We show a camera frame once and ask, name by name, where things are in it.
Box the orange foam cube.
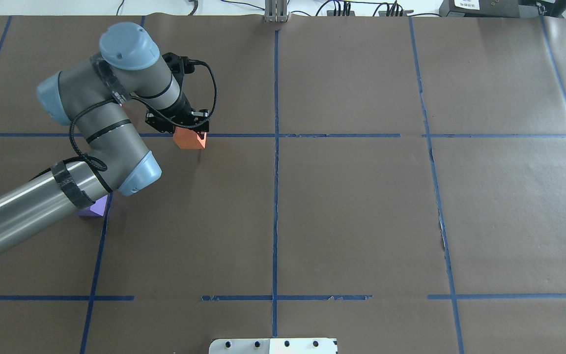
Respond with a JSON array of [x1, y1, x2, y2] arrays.
[[172, 127, 207, 149]]

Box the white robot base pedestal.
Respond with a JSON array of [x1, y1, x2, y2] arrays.
[[208, 337, 339, 354]]

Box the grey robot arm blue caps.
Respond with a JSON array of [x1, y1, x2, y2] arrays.
[[0, 22, 218, 255]]

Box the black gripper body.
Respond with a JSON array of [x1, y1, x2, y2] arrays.
[[145, 94, 209, 134]]

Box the black electronics box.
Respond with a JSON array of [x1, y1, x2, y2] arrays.
[[438, 0, 566, 19]]

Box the aluminium frame post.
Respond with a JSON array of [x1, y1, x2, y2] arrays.
[[264, 0, 290, 23]]

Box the dark purple foam cube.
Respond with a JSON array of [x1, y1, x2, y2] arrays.
[[76, 195, 109, 217]]

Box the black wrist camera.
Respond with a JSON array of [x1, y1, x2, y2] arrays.
[[162, 53, 196, 75]]

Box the black camera cable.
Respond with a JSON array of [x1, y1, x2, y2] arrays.
[[69, 59, 219, 172]]

